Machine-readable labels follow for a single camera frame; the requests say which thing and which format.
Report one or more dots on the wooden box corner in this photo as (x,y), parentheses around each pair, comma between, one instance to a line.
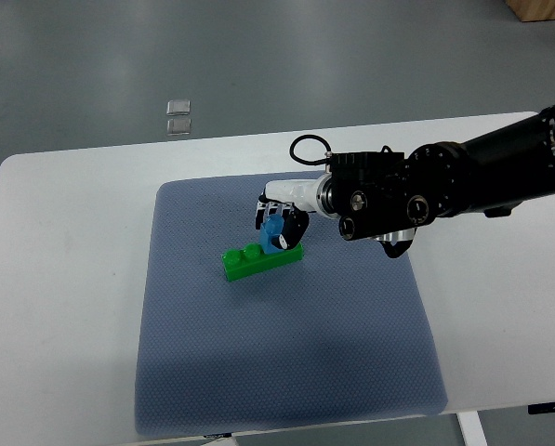
(532,10)

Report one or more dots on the long green block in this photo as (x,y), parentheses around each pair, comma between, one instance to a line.
(251,260)

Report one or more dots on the lower metal floor plate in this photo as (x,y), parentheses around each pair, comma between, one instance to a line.
(178,127)

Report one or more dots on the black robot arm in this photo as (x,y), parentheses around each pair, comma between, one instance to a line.
(387,196)

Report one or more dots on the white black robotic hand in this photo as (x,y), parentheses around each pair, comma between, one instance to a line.
(294,200)

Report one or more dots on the white table leg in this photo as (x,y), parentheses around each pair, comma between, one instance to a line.
(471,429)

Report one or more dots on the black table control panel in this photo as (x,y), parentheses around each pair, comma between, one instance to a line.
(541,408)

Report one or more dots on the small blue block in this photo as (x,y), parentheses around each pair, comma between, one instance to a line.
(269,233)

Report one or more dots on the blue-grey textured mat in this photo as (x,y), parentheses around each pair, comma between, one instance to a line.
(341,335)

